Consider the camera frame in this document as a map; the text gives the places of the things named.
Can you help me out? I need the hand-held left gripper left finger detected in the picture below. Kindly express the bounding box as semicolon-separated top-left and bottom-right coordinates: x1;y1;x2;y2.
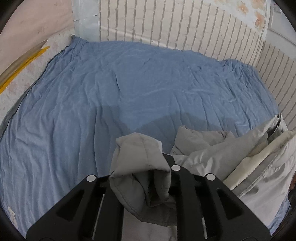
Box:
26;174;127;241

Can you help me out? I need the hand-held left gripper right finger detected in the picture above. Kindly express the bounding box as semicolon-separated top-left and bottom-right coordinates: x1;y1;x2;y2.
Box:
162;154;271;241

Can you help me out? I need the light grey padded jacket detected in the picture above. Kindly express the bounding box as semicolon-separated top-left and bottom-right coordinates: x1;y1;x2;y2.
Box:
109;111;296;241

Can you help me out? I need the blue bed sheet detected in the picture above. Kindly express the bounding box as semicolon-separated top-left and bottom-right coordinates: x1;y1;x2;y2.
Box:
0;35;292;235

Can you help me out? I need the yellow strip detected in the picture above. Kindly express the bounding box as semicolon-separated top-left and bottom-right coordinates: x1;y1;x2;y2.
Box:
0;46;50;94

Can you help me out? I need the floral mattress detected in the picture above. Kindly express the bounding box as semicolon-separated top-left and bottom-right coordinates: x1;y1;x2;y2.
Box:
215;0;276;36

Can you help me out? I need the clear plastic sheet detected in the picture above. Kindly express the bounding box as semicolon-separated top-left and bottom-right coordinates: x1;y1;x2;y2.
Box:
72;0;101;42

